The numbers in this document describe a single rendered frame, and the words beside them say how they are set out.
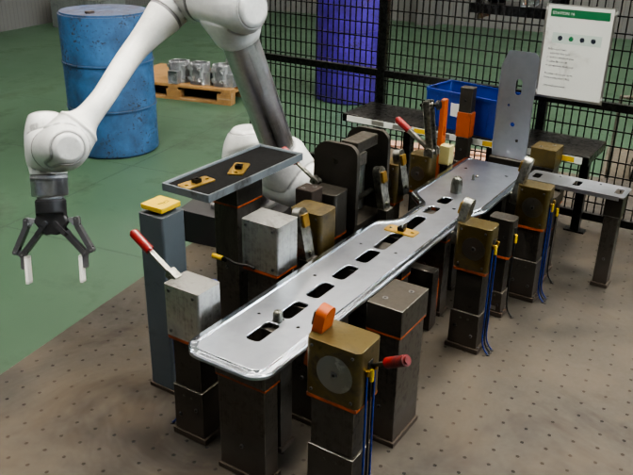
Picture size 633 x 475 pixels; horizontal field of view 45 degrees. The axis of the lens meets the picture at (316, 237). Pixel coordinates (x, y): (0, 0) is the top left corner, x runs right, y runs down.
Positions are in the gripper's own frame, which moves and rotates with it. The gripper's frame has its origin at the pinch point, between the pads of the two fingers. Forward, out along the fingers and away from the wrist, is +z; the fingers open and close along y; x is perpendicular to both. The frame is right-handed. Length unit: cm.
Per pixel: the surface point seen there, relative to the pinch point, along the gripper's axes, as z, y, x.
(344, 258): -5, -72, 16
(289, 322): 3, -60, 44
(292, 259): -6, -60, 20
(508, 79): -50, -127, -52
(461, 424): 31, -97, 27
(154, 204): -19.6, -32.0, 29.2
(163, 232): -13.8, -33.9, 30.3
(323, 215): -15, -68, 12
